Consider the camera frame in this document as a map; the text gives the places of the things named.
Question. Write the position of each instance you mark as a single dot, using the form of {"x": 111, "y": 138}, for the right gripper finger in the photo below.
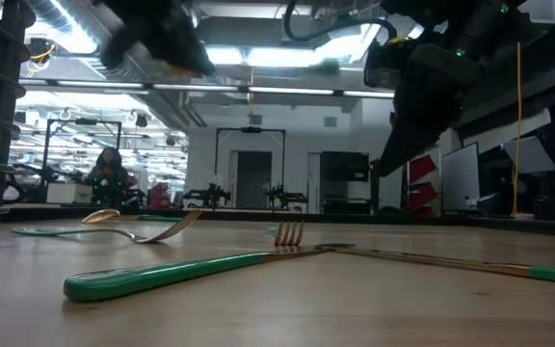
{"x": 417, "y": 125}

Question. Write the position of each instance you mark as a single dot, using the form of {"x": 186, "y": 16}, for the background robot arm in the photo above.
{"x": 207, "y": 195}
{"x": 284, "y": 196}

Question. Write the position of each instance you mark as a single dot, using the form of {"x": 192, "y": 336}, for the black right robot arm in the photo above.
{"x": 451, "y": 19}

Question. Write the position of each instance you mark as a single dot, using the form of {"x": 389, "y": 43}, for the red and white rack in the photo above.
{"x": 422, "y": 193}

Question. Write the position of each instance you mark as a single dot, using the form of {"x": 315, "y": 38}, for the whiteboard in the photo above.
{"x": 460, "y": 178}

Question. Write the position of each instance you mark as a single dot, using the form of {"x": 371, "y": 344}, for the black monitor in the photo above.
{"x": 345, "y": 166}

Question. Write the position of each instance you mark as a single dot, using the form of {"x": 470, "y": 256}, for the grey angled panel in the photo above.
{"x": 530, "y": 154}

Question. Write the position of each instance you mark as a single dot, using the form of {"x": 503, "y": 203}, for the person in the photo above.
{"x": 109, "y": 173}

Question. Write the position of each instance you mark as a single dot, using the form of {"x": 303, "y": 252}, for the red storage bins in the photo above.
{"x": 159, "y": 195}

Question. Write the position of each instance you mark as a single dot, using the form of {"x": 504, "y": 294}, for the white box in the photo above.
{"x": 68, "y": 193}

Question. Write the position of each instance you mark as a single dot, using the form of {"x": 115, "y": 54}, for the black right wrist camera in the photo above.
{"x": 388, "y": 67}

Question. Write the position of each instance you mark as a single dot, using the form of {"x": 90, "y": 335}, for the black aluminium table frame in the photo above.
{"x": 403, "y": 218}

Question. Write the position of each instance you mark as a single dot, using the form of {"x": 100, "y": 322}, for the ceiling light strip rail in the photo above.
{"x": 282, "y": 90}

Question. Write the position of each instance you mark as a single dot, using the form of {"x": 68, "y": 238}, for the black gantry frame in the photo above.
{"x": 216, "y": 159}

